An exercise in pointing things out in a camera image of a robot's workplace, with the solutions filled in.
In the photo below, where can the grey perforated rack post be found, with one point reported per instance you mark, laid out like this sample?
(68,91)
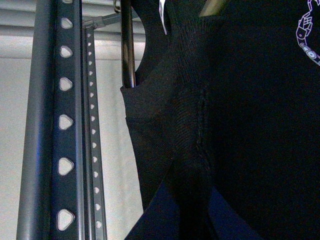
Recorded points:
(52,201)

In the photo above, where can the black printed t-shirt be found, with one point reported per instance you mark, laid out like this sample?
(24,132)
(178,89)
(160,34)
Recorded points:
(232,101)

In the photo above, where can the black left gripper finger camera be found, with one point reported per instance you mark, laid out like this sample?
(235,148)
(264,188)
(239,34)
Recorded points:
(167,218)

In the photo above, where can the rear perforated rack post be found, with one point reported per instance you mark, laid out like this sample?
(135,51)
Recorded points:
(94,171)

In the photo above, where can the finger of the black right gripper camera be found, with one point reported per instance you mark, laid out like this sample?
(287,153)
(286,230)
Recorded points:
(227,224)

